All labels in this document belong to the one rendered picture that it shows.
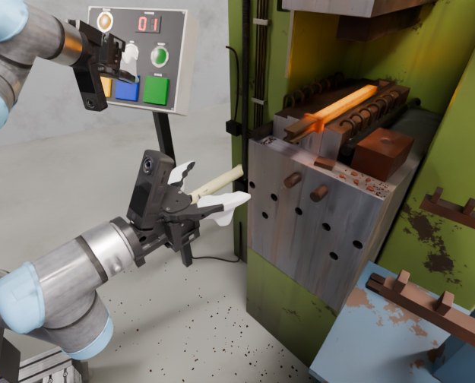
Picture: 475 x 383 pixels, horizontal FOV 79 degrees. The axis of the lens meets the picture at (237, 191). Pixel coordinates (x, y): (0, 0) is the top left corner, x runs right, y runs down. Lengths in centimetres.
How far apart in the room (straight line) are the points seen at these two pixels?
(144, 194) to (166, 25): 62
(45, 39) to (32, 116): 267
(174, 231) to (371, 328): 43
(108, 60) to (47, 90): 248
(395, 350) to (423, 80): 80
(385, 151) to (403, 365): 41
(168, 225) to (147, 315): 111
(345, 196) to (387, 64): 59
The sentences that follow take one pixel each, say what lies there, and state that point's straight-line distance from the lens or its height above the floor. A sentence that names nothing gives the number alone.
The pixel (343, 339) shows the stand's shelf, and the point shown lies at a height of 74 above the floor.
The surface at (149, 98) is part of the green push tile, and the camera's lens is 93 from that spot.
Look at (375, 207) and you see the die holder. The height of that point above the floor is 89.
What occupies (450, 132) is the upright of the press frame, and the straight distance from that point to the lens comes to 79.
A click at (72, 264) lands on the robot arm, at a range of 42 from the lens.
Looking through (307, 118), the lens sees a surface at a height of 101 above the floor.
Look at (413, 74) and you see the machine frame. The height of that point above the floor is 101.
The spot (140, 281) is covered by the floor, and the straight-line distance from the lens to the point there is 166.
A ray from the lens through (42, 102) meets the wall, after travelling 322.
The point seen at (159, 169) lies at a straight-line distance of 42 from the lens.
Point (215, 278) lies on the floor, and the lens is 159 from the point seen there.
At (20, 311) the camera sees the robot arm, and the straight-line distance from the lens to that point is 43.
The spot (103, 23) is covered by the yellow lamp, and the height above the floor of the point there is 116.
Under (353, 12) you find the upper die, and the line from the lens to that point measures 66.
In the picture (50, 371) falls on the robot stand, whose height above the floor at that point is 23.
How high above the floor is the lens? 130
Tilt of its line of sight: 38 degrees down
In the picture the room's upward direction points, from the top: 1 degrees counter-clockwise
